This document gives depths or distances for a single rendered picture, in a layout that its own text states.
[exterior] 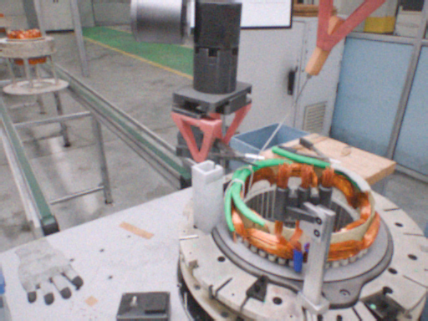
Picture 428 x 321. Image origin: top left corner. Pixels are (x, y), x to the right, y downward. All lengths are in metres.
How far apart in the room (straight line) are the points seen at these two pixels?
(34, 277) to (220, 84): 0.64
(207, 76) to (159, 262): 0.56
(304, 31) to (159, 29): 2.28
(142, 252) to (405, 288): 0.64
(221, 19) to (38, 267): 0.71
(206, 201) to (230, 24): 0.21
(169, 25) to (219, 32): 0.06
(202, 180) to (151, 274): 0.48
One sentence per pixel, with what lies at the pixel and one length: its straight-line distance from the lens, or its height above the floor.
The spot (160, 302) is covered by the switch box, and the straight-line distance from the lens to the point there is 0.73.
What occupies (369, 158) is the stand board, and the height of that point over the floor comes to 1.06.
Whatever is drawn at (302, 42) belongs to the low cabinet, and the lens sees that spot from 2.67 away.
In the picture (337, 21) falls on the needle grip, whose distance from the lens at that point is 0.38.
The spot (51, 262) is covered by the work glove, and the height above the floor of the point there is 0.80.
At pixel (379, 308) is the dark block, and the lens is 0.41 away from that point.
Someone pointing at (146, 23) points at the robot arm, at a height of 1.34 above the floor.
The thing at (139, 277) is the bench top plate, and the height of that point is 0.78.
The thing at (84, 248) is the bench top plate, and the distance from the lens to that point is 0.97.
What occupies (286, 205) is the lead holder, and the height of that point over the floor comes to 1.21.
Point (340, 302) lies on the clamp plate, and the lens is 0.39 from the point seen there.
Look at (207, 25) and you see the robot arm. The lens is 0.42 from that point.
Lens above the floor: 1.38
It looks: 26 degrees down
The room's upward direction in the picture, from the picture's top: straight up
